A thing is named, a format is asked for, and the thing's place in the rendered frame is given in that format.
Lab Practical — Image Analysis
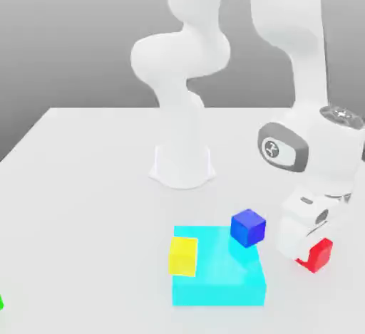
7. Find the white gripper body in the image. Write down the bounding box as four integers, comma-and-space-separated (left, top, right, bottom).
277, 214, 329, 262

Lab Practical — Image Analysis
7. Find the small red cube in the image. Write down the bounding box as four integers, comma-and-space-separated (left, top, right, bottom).
294, 237, 334, 274

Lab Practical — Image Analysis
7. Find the small blue cube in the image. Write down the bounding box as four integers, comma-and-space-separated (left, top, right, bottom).
230, 208, 267, 249

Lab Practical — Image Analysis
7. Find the small yellow cube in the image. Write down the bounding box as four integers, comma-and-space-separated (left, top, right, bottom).
168, 236, 199, 278

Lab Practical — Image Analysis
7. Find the large cyan box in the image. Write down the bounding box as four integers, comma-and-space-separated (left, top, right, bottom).
171, 224, 267, 308

